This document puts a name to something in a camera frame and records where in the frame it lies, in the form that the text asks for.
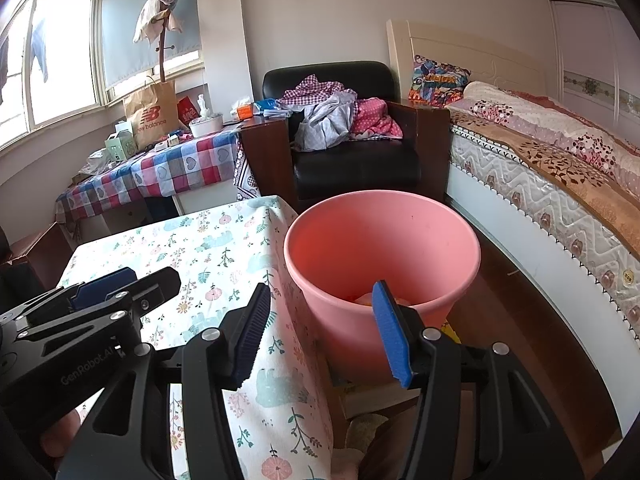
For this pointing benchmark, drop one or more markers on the checkered tablecloth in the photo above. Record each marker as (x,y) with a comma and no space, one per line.
(165,170)

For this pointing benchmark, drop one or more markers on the grey window blind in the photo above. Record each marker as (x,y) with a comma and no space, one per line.
(125,60)

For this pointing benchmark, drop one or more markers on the wooden coat rack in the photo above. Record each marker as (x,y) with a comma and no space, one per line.
(162,55)

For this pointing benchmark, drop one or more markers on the small white box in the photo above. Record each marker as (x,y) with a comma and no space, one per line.
(167,145)

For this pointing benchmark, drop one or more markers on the white cabinet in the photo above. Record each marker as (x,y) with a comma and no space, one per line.
(205,202)

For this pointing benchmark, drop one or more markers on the pink dotted garment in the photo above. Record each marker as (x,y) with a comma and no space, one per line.
(372,117)

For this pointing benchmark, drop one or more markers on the brown wooden table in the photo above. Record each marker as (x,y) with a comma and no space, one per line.
(35,255)

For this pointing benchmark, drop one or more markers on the brown paper bag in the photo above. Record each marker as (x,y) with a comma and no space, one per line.
(150,110)

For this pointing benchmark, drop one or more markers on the grey white garment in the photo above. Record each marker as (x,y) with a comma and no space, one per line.
(325,125)

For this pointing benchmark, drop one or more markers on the purple checkered shirt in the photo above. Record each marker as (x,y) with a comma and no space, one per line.
(310,90)

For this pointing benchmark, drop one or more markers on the dark wooden side cabinet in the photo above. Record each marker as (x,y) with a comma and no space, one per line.
(265,160)

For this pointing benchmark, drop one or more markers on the dark hanging garment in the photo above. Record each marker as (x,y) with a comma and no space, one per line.
(4,70)

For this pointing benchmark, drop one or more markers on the person's left hand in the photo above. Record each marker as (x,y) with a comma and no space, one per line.
(60,437)

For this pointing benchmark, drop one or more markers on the beige fuzzy cloth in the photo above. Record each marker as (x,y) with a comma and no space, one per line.
(365,432)

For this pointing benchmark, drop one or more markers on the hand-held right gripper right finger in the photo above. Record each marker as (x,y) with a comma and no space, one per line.
(392,330)

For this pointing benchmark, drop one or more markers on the green box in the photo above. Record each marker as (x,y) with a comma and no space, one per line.
(120,147)

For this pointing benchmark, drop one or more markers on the black leather armchair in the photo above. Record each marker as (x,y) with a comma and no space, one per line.
(350,165)

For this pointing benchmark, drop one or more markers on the red box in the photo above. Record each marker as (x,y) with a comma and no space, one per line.
(186,110)

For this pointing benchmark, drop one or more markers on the white wardrobe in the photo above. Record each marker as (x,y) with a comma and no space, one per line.
(585,50)

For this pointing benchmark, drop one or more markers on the white round tub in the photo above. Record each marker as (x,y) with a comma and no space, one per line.
(206,127)

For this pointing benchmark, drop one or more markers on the colourful cartoon pillow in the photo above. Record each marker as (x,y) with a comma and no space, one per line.
(437,82)

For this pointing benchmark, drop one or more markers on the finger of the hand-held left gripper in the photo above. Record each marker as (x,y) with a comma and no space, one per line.
(105,287)
(160,285)

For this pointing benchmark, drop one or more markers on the orange tissue box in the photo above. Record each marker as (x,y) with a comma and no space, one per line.
(244,111)

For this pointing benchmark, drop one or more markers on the clear plastic bag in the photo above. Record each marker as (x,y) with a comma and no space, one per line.
(99,161)

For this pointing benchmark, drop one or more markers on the blue packet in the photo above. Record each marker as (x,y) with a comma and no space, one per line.
(265,107)

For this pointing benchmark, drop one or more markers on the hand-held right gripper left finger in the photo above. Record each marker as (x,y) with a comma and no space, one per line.
(252,330)

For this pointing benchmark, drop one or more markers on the cream hanging garment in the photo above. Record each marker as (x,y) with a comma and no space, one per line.
(147,17)

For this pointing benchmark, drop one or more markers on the pink floral quilt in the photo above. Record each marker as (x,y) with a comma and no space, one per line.
(550,115)

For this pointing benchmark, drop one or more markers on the pink plastic bucket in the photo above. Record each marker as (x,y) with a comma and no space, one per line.
(350,240)

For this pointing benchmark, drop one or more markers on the floral tablecloth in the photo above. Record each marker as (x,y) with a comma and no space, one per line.
(215,260)

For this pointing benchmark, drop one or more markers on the brown leaf blanket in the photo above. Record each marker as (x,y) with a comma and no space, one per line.
(550,155)

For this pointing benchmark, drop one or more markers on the blue hanging garment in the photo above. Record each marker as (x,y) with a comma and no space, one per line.
(39,50)

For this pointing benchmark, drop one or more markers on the purple patterned cloth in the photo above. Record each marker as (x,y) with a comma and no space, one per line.
(245,175)

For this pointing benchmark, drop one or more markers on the window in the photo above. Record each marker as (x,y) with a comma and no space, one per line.
(65,60)

